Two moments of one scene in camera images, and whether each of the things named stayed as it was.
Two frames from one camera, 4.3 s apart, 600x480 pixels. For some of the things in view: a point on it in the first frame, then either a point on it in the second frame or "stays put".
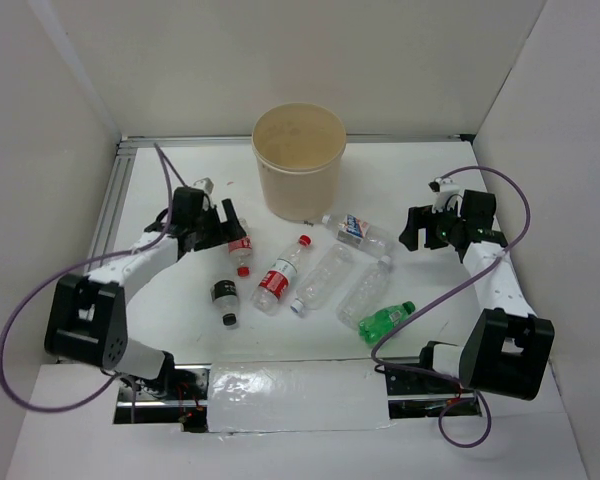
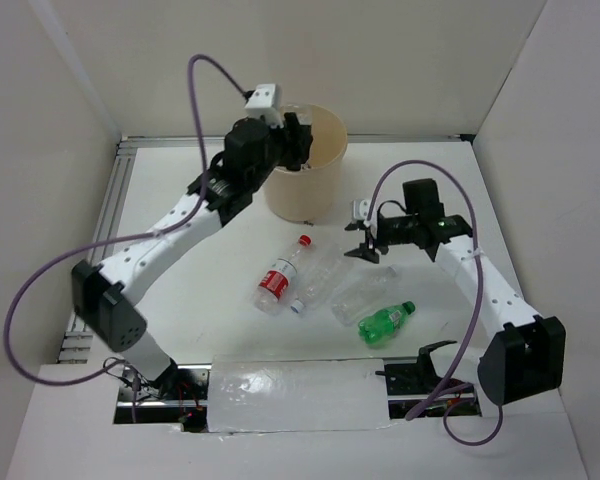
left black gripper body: [211, 231] -> [280, 150]
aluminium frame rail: [113, 190] stays put
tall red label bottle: [277, 279] stays put
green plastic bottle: [373, 328] stays put
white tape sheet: [297, 395] stays put
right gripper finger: [422, 217] -> [364, 251]
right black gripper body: [445, 225] -> [395, 231]
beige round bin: [299, 149] stays put
